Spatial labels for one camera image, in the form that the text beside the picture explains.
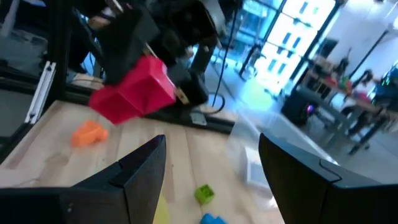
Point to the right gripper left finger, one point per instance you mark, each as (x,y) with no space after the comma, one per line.
(124,196)

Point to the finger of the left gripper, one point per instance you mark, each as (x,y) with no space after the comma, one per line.
(127,40)
(189,88)

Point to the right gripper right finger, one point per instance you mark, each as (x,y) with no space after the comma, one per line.
(311,193)

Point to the tall red toy brick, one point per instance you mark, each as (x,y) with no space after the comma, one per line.
(140,90)

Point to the blue white card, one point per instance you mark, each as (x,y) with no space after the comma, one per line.
(256,171)

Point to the orange toy block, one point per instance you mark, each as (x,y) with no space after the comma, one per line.
(88,134)

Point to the small olive green brick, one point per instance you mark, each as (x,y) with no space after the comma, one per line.
(204,194)

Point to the black bin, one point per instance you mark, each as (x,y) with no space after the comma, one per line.
(300,109)

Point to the blue toy brick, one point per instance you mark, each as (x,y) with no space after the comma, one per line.
(213,219)

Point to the background work table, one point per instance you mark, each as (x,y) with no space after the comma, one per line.
(329,99)

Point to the person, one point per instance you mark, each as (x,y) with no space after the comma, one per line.
(362,93)

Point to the silver aluminium bracket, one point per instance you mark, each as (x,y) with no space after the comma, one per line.
(40,93)

